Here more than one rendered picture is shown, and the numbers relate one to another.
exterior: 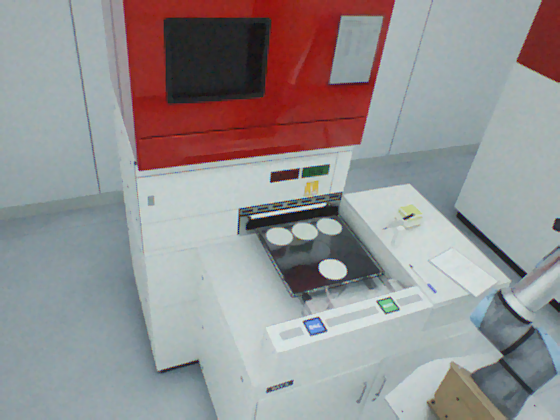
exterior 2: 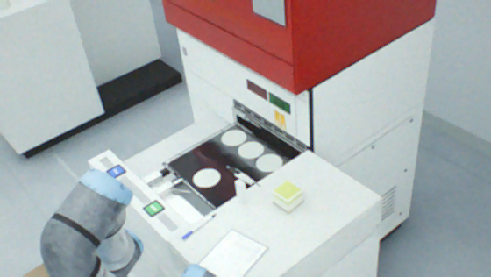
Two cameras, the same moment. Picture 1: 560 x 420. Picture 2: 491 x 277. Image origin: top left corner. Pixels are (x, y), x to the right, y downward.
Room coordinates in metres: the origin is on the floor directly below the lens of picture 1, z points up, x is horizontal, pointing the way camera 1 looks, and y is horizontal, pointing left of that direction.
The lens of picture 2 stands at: (1.15, -1.75, 2.29)
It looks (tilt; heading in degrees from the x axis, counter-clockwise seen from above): 39 degrees down; 82
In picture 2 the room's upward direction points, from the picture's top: 7 degrees counter-clockwise
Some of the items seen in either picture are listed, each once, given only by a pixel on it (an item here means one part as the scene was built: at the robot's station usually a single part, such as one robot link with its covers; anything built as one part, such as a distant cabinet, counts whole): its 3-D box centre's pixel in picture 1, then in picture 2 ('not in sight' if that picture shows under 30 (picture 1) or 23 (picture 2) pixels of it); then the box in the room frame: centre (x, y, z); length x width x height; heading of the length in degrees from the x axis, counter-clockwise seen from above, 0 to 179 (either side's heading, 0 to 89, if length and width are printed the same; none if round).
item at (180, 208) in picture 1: (250, 196); (239, 92); (1.39, 0.13, 1.02); 0.82 x 0.03 x 0.40; 118
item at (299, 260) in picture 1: (317, 249); (229, 163); (1.28, -0.15, 0.90); 0.34 x 0.34 x 0.01; 28
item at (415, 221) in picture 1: (409, 217); (288, 197); (1.43, -0.49, 1.00); 0.07 x 0.07 x 0.07; 31
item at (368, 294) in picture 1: (354, 306); (175, 207); (1.06, -0.29, 0.87); 0.36 x 0.08 x 0.03; 118
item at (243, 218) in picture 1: (290, 216); (267, 137); (1.46, -0.04, 0.89); 0.44 x 0.02 x 0.10; 118
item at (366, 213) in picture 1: (415, 247); (278, 233); (1.38, -0.54, 0.89); 0.62 x 0.35 x 0.14; 28
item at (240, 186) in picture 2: (396, 229); (244, 183); (1.30, -0.42, 1.03); 0.06 x 0.04 x 0.13; 28
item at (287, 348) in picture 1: (349, 330); (138, 204); (0.93, -0.26, 0.89); 0.55 x 0.09 x 0.14; 118
